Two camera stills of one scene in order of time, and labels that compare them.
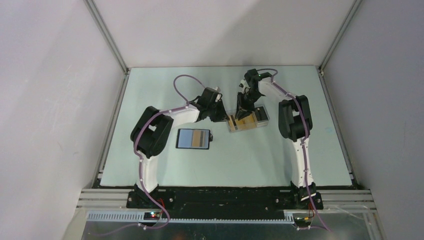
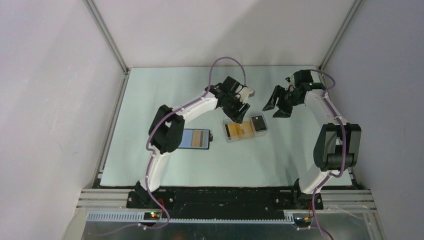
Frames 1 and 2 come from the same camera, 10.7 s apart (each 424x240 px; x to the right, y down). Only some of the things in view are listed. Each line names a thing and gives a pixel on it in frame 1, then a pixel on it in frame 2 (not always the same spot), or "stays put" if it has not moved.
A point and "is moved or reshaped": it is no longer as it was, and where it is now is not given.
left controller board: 151,215 stays put
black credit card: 260,113 to 258,123
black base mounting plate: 224,203 stays put
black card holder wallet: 193,138 stays put
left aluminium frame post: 94,12 stays put
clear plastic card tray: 260,117 is moved or reshaped
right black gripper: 243,110 to 284,112
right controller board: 302,222 stays put
